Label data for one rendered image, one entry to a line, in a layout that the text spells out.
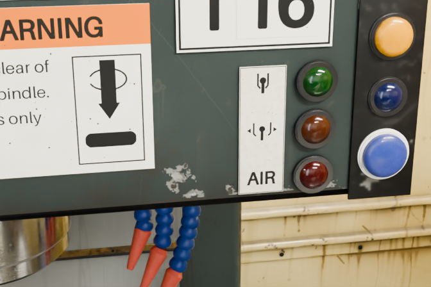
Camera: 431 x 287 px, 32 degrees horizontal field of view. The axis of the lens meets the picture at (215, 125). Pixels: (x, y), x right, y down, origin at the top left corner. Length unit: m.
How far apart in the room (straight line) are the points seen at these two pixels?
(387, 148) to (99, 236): 0.76
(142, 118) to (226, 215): 0.81
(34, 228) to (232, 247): 0.68
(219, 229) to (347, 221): 0.54
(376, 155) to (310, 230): 1.24
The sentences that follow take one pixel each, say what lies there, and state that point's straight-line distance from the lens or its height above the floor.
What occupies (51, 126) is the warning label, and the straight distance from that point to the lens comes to 0.46.
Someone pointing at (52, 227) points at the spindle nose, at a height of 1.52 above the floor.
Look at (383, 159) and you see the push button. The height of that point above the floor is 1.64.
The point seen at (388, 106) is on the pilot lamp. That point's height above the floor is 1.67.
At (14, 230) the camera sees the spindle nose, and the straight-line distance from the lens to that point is 0.64.
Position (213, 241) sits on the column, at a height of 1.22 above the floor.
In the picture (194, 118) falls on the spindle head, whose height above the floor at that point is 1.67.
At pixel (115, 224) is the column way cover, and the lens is 1.19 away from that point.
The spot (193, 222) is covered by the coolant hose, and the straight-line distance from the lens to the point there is 0.68.
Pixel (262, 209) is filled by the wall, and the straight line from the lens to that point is 1.67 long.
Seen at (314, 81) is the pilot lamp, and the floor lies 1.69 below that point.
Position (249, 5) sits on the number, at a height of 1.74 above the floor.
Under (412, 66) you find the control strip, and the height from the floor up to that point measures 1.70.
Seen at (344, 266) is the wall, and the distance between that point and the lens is 1.81.
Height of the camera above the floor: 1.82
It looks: 19 degrees down
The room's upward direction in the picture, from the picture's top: straight up
